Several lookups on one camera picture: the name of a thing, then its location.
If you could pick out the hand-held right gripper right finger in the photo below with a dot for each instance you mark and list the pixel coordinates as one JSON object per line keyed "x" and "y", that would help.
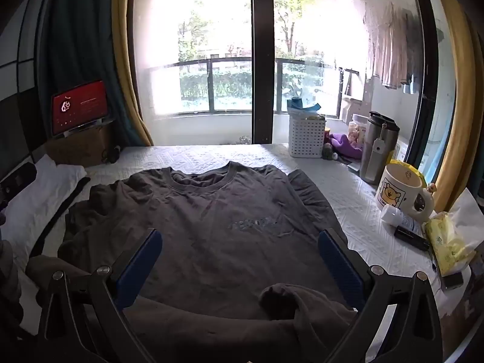
{"x": 338, "y": 268}

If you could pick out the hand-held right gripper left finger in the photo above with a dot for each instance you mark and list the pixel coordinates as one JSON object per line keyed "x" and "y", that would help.
{"x": 138, "y": 272}

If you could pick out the dark grey t-shirt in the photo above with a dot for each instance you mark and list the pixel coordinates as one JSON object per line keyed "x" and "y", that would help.
{"x": 227, "y": 211}

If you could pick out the white pillow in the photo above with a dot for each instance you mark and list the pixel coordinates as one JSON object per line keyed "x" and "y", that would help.
{"x": 41, "y": 193}

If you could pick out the white textured bedspread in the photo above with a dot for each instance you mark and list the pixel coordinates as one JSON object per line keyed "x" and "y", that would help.
{"x": 359, "y": 204}

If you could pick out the brown cardboard box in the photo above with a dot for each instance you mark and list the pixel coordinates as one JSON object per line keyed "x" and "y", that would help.
{"x": 75, "y": 147}

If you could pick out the small white bottle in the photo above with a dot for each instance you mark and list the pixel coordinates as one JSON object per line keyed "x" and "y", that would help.
{"x": 391, "y": 215}

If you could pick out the black small remote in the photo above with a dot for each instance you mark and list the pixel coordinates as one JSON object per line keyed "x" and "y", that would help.
{"x": 410, "y": 236}

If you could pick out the cream mug with bear print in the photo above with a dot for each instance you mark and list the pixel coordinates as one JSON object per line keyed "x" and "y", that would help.
{"x": 393, "y": 193}

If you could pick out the tablet with red screen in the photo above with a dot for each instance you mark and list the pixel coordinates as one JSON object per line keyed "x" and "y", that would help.
{"x": 79, "y": 106}

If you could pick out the black phone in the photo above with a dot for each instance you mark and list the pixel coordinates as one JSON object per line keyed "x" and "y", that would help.
{"x": 452, "y": 281}

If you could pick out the yellow tissue pack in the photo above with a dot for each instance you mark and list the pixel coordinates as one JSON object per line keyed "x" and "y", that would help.
{"x": 450, "y": 242}

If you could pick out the steel travel tumbler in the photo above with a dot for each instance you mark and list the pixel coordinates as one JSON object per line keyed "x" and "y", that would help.
{"x": 372, "y": 158}

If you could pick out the purple plush toy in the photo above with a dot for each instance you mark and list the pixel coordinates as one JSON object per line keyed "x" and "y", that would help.
{"x": 346, "y": 145}

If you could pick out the white plastic basket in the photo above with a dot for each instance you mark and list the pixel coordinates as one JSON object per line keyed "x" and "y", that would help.
{"x": 306, "y": 138}

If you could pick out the clear snack jar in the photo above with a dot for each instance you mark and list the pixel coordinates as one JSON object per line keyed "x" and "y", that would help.
{"x": 355, "y": 132}

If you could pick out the potted plant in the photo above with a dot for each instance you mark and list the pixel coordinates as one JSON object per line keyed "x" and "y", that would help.
{"x": 245, "y": 140}

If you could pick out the teal curtain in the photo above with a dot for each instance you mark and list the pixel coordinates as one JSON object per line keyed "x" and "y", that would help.
{"x": 75, "y": 26}

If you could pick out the yellow curtain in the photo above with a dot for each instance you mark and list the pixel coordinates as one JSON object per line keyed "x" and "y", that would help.
{"x": 459, "y": 102}
{"x": 121, "y": 45}

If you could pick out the black balcony railing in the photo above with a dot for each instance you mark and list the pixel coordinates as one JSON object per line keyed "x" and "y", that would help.
{"x": 210, "y": 83}

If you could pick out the hanging pink garment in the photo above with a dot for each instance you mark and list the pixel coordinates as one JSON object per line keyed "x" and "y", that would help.
{"x": 389, "y": 45}

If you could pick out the dark window frame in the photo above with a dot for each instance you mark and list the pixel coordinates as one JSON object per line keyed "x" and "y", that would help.
{"x": 262, "y": 64}

